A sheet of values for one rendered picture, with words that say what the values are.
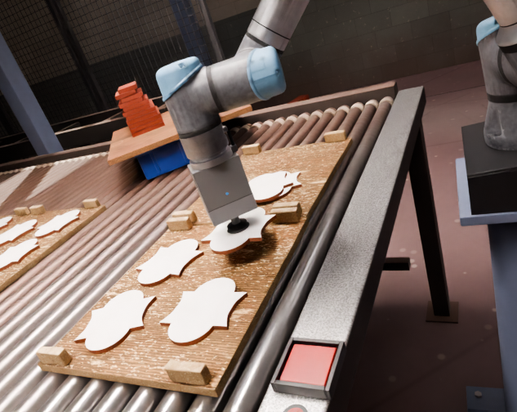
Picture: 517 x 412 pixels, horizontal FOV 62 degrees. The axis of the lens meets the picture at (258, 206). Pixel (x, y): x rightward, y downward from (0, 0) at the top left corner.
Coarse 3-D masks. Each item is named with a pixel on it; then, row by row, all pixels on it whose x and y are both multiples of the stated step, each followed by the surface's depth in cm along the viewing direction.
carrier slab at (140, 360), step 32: (288, 224) 85; (224, 256) 82; (256, 256) 78; (288, 256) 76; (128, 288) 83; (160, 288) 79; (192, 288) 76; (256, 288) 70; (160, 320) 70; (256, 320) 64; (128, 352) 65; (160, 352) 63; (192, 352) 61; (224, 352) 59; (160, 384) 58; (192, 384) 56; (224, 384) 56
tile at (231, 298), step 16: (208, 288) 73; (224, 288) 71; (192, 304) 70; (208, 304) 68; (224, 304) 67; (176, 320) 67; (192, 320) 66; (208, 320) 65; (224, 320) 64; (176, 336) 64; (192, 336) 63
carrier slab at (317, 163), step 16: (320, 144) 120; (336, 144) 116; (256, 160) 125; (272, 160) 121; (288, 160) 117; (304, 160) 113; (320, 160) 110; (336, 160) 106; (256, 176) 114; (304, 176) 104; (320, 176) 101; (304, 192) 96; (320, 192) 94; (192, 208) 108; (272, 208) 94; (304, 208) 89; (208, 224) 98
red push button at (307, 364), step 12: (300, 348) 56; (312, 348) 56; (324, 348) 55; (336, 348) 55; (288, 360) 55; (300, 360) 54; (312, 360) 54; (324, 360) 53; (288, 372) 53; (300, 372) 53; (312, 372) 52; (324, 372) 52; (324, 384) 50
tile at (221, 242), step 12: (240, 216) 84; (252, 216) 82; (264, 216) 80; (216, 228) 82; (252, 228) 78; (264, 228) 77; (204, 240) 80; (216, 240) 78; (228, 240) 76; (240, 240) 75; (252, 240) 75; (216, 252) 75; (228, 252) 74
